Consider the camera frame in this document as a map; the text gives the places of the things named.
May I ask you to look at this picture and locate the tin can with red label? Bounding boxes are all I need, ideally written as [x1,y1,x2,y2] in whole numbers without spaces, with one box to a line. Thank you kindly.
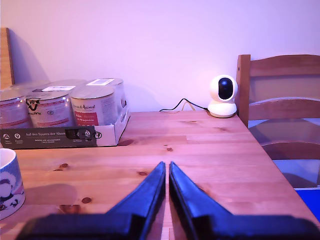
[70,85,116,127]

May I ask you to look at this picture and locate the shrink-wrapped tin can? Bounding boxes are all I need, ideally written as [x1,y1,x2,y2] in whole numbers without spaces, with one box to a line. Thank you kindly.
[86,78,128,124]
[9,82,51,95]
[48,79,88,92]

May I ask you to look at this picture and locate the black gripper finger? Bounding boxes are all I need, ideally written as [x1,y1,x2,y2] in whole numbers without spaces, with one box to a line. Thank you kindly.
[168,161,235,240]
[106,161,167,240]

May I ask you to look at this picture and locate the tin can with pink label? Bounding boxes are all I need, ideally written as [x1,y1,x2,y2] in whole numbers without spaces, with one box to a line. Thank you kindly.
[0,90,32,130]

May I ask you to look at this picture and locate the white mug with mountain print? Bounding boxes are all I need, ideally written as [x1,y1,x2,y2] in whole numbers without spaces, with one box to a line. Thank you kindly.
[0,148,26,221]

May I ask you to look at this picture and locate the wooden cutting board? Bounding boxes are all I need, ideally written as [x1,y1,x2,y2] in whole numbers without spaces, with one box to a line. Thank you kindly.
[0,27,16,86]

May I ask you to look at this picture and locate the black power cable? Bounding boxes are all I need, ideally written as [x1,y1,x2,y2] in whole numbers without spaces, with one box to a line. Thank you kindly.
[159,98,211,113]

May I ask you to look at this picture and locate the white security camera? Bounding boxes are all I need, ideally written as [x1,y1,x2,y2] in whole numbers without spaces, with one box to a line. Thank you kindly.
[207,74,239,119]

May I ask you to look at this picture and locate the tin can with black logo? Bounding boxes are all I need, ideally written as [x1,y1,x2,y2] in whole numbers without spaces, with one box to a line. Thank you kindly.
[25,87,74,129]

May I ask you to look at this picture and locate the cardboard can tray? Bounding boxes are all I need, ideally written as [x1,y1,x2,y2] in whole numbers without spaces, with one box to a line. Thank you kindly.
[0,109,131,150]

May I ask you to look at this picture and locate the thin yellow cable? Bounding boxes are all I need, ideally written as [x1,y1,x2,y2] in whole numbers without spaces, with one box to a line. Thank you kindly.
[180,100,196,112]

